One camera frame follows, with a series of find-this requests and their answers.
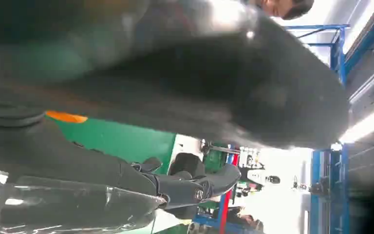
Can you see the white machine with black lens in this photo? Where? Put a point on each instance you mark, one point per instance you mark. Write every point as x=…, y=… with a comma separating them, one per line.
x=258, y=177

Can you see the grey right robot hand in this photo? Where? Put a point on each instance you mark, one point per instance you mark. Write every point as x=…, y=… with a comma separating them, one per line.
x=206, y=80

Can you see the blue steel beam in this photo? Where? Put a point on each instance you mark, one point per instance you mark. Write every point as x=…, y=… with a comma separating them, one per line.
x=367, y=38

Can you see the red post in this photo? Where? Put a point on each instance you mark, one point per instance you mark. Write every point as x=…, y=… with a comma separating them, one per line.
x=225, y=210

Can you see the blue steel rack frame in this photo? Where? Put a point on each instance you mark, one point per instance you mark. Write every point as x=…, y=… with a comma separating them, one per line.
x=338, y=58

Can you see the blue wheeled cart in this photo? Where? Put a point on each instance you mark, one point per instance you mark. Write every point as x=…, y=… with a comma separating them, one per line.
x=206, y=221

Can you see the black zipped carry case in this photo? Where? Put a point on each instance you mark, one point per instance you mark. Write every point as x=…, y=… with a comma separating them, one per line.
x=187, y=163

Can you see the ceiling light strip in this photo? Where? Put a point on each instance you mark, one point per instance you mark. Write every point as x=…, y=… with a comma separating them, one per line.
x=367, y=124

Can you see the green plastic crate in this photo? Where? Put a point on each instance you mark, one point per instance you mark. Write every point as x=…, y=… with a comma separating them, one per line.
x=214, y=161

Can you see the green table mat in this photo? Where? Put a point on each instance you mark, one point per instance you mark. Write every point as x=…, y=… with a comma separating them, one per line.
x=119, y=139

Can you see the person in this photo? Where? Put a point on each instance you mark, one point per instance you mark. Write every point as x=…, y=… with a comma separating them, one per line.
x=287, y=9

